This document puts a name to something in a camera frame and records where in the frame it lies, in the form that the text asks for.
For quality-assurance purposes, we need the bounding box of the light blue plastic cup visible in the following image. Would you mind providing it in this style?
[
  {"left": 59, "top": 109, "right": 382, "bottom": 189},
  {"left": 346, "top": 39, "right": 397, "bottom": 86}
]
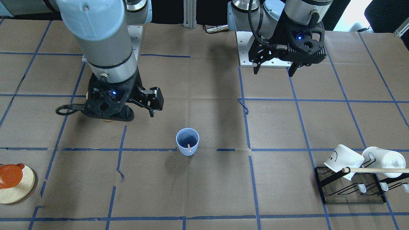
[{"left": 176, "top": 128, "right": 200, "bottom": 156}]

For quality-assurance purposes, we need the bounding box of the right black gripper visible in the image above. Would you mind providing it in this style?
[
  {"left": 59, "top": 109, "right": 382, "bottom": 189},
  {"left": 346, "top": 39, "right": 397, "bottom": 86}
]
[{"left": 83, "top": 69, "right": 165, "bottom": 122}]

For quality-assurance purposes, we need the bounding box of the white smiley mug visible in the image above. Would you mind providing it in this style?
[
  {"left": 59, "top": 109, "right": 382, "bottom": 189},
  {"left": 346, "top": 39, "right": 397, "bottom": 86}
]
[{"left": 323, "top": 144, "right": 364, "bottom": 173}]

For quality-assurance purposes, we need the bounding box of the white plain mug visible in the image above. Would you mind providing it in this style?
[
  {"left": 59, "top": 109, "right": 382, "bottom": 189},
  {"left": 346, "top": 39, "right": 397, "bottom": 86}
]
[{"left": 362, "top": 146, "right": 406, "bottom": 169}]

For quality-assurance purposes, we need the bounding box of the wooden mug tree stand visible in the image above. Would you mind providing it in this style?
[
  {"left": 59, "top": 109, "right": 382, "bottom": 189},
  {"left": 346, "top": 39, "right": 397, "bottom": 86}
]
[{"left": 0, "top": 166, "right": 35, "bottom": 204}]

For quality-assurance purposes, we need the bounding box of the aluminium frame post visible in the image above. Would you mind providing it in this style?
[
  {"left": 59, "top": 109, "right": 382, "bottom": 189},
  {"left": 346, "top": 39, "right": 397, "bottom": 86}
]
[{"left": 183, "top": 0, "right": 197, "bottom": 30}]

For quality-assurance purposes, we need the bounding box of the black wire mug rack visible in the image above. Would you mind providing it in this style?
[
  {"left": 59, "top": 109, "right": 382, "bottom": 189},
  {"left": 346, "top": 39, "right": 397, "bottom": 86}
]
[{"left": 314, "top": 166, "right": 408, "bottom": 204}]

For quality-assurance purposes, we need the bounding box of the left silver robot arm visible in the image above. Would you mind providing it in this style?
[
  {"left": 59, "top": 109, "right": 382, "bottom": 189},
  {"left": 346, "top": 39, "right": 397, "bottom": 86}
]
[{"left": 227, "top": 0, "right": 333, "bottom": 77}]

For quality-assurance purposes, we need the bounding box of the orange mug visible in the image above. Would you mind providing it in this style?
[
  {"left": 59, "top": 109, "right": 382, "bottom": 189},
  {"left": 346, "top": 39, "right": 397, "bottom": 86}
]
[{"left": 0, "top": 163, "right": 25, "bottom": 189}]

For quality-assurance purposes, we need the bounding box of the bamboo chopstick holder cup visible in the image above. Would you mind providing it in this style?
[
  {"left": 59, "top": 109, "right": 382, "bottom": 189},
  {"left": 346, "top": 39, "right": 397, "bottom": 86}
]
[{"left": 86, "top": 92, "right": 113, "bottom": 122}]

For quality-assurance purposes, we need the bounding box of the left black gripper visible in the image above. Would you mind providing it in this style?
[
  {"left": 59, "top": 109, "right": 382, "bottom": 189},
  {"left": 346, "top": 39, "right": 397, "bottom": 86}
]
[{"left": 248, "top": 14, "right": 327, "bottom": 77}]

